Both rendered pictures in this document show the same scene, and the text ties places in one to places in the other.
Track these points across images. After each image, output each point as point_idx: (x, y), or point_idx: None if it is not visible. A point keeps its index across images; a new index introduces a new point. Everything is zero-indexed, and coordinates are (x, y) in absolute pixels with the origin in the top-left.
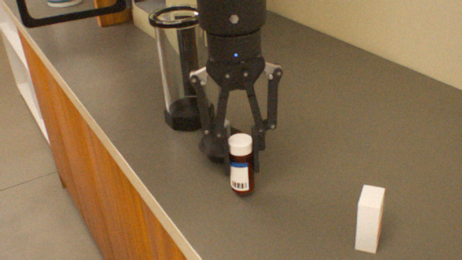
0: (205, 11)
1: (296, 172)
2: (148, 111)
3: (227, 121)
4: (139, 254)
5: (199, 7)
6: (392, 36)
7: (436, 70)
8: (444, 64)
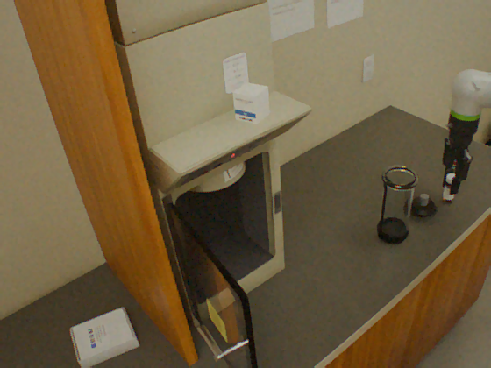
0: (478, 124)
1: (424, 186)
2: (389, 256)
3: (422, 194)
4: (393, 343)
5: (475, 126)
6: None
7: (302, 146)
8: (305, 140)
